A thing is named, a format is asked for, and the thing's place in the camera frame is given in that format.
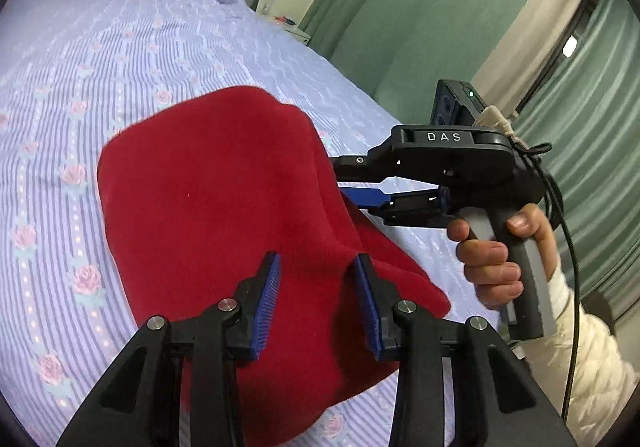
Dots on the green curtain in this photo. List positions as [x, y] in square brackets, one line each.
[400, 17]
[600, 137]

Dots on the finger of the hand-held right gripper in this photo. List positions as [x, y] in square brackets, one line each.
[357, 166]
[370, 197]

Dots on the white nightstand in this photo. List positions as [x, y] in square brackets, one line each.
[295, 31]

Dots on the bed with purple floral sheet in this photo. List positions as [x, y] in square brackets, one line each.
[75, 77]

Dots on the beige curtain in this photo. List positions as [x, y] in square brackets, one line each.
[540, 17]

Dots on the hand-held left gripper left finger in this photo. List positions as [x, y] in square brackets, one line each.
[267, 307]

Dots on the clear plastic bottle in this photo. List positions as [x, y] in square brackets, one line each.
[270, 3]

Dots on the red sweater with cartoon print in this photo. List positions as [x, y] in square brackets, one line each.
[210, 207]

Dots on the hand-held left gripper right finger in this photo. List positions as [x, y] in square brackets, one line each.
[367, 312]

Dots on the person's right forearm white sleeve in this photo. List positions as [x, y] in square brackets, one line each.
[595, 367]

